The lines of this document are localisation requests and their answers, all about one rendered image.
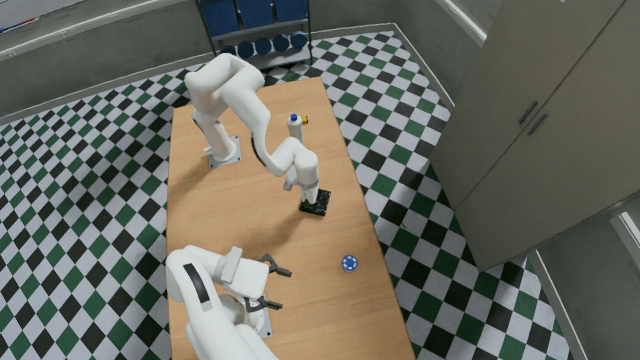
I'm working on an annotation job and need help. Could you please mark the white plastic bottle with blue cap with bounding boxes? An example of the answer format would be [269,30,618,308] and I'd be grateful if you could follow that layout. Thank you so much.
[287,113,304,144]

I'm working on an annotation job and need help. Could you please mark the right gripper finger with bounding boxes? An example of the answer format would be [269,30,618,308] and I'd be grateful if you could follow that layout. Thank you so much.
[244,295,283,313]
[257,253,292,278]

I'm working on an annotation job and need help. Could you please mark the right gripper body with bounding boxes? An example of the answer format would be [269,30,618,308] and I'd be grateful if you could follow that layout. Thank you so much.
[223,258,269,302]

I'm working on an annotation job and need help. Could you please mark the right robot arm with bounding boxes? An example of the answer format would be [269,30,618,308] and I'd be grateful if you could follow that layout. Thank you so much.
[166,245,279,360]

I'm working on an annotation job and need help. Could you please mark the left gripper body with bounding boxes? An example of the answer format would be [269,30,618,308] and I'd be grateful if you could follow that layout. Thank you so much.
[300,182,319,204]

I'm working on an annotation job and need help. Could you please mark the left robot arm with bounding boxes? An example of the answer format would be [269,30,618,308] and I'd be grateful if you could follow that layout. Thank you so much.
[184,53,319,191]

